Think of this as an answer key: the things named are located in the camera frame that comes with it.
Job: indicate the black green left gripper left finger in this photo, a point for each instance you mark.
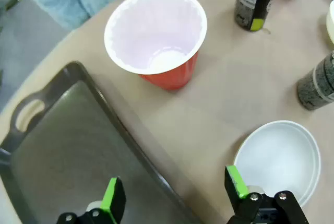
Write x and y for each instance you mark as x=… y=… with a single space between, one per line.
x=114 y=198

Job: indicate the black green drink can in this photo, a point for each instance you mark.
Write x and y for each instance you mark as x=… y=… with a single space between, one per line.
x=317 y=85
x=250 y=2

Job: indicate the white round bowl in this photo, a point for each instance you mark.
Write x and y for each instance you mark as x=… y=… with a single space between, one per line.
x=279 y=156
x=331 y=25

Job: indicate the red plastic cup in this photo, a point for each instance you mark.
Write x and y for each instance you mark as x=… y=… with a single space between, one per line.
x=156 y=30

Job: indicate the brown plastic serving tray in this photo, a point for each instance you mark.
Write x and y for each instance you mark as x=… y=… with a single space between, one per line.
x=73 y=151

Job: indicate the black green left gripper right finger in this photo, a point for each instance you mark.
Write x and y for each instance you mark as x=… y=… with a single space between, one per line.
x=236 y=184

